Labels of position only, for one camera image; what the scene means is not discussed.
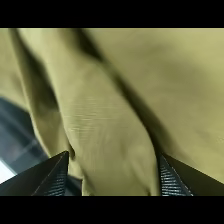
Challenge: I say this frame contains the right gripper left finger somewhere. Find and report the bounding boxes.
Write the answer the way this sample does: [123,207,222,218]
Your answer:
[0,150,70,197]

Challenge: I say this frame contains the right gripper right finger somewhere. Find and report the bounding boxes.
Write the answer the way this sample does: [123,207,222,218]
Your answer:
[157,152,224,197]

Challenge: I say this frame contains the olive green shirt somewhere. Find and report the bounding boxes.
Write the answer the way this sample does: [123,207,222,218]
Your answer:
[0,27,224,197]

